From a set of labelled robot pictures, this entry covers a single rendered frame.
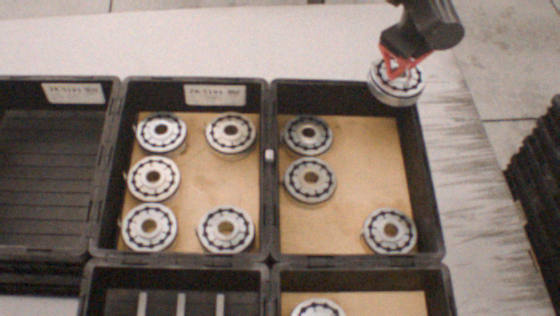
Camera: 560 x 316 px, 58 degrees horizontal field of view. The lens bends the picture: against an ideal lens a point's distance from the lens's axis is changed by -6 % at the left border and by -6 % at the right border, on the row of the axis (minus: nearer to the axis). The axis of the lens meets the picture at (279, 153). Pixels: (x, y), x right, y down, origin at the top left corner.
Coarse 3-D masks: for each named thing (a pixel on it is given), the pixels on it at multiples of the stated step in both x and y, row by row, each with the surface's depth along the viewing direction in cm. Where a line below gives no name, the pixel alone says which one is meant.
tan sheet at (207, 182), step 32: (192, 128) 111; (256, 128) 112; (192, 160) 107; (256, 160) 108; (128, 192) 102; (192, 192) 103; (224, 192) 103; (256, 192) 103; (192, 224) 99; (256, 224) 99
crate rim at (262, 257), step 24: (120, 96) 102; (264, 96) 104; (120, 120) 99; (264, 120) 101; (264, 144) 98; (264, 168) 96; (264, 192) 92; (96, 216) 87; (264, 216) 91; (96, 240) 85; (264, 240) 87
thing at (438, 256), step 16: (272, 80) 107; (288, 80) 107; (304, 80) 107; (320, 80) 108; (336, 80) 108; (352, 80) 108; (272, 96) 105; (272, 112) 102; (416, 112) 104; (272, 128) 100; (416, 128) 102; (272, 144) 98; (272, 176) 94; (272, 192) 92; (432, 192) 94; (272, 208) 90; (432, 208) 92; (272, 224) 89; (432, 224) 91; (272, 240) 87; (272, 256) 85; (288, 256) 85; (304, 256) 86; (320, 256) 86; (336, 256) 86; (352, 256) 86; (368, 256) 86; (384, 256) 86; (400, 256) 87; (416, 256) 86; (432, 256) 87
